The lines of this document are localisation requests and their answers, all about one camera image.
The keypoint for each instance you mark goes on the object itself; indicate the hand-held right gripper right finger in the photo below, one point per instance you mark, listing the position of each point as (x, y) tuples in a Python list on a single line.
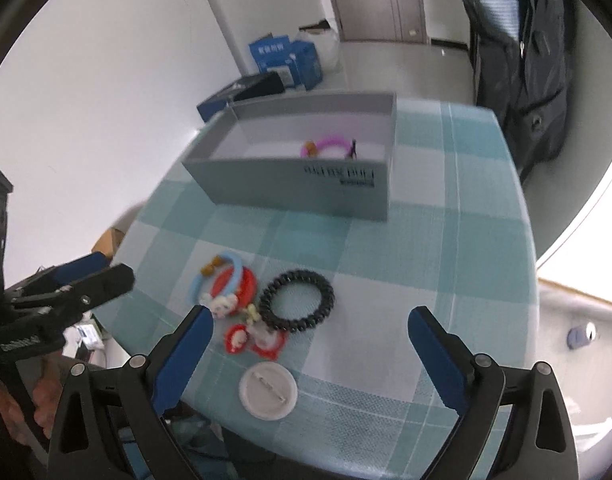
[(435, 360)]

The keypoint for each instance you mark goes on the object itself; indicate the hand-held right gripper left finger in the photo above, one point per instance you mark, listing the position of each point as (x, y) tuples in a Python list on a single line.
[(183, 360)]

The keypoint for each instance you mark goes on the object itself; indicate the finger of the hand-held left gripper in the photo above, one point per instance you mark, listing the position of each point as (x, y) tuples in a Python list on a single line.
[(81, 267), (101, 282)]

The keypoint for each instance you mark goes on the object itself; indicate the white cartoon charm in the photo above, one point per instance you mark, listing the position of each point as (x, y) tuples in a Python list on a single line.
[(218, 306)]

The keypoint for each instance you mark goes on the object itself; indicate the red transparent hair clip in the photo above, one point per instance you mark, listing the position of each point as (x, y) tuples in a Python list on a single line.
[(267, 342)]

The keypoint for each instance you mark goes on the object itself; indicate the white round badge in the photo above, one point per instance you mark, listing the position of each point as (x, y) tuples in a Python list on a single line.
[(268, 390)]

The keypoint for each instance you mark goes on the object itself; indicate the grey cardboard box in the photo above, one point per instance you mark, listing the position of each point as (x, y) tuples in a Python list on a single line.
[(286, 190)]

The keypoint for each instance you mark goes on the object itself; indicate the person's left hand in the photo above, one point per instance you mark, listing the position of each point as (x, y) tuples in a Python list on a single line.
[(42, 395)]

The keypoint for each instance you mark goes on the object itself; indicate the red clip with white figure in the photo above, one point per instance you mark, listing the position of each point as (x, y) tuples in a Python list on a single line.
[(236, 339)]

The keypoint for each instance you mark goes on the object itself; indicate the small cream bow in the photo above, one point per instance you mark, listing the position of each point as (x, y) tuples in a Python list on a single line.
[(252, 314)]

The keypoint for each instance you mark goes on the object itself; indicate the teal checkered tablecloth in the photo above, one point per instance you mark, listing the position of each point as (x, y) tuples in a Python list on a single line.
[(435, 240)]

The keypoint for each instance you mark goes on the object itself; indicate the small cylindrical can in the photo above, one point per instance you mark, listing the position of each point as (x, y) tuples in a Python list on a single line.
[(580, 337)]

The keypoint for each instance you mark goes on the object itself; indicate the small black hair clip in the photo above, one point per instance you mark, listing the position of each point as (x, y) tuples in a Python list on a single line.
[(354, 147)]

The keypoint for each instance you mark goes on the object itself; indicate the dark blue shoe box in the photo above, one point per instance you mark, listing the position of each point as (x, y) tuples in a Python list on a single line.
[(246, 90)]

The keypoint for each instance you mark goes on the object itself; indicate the black jacket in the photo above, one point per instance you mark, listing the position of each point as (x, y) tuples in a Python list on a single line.
[(535, 110)]

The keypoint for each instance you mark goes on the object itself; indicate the white plastic bag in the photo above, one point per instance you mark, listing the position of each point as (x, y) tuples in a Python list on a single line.
[(328, 47)]

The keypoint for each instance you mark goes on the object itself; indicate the striped shirt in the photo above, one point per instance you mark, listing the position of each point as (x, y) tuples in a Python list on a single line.
[(495, 0)]

